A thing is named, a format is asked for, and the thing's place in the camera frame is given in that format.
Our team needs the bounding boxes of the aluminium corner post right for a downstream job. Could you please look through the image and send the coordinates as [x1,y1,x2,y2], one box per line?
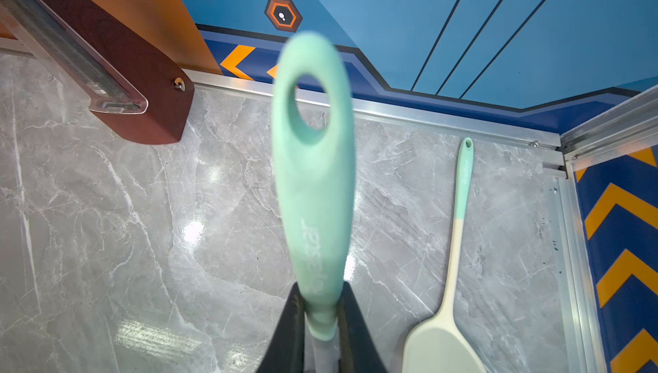
[560,86,657,176]

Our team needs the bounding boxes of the red wooden metronome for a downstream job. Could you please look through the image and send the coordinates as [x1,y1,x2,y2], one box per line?
[0,0,196,146]

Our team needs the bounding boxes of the grey turner mint handle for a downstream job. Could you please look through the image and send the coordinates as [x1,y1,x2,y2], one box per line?
[272,32,356,372]

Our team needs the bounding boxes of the cream spatula mint handle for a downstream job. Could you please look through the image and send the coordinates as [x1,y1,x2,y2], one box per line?
[402,137,486,372]

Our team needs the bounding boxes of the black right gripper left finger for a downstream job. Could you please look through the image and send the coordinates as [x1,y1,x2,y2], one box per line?
[256,283,306,373]

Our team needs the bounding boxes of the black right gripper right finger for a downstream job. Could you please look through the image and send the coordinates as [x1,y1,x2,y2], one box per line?
[338,281,387,373]

